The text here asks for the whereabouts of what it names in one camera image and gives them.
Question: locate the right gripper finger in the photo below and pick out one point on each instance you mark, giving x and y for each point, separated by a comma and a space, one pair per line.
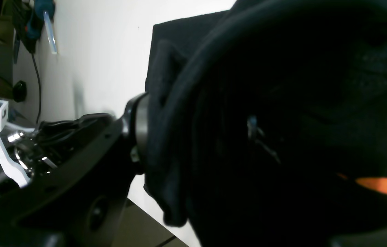
80, 223

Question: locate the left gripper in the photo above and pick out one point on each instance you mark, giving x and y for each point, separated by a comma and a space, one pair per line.
58, 159

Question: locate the black T-shirt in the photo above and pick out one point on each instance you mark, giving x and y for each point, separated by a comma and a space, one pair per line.
267, 123

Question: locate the blue glue gun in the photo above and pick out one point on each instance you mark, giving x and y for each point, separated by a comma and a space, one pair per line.
29, 17

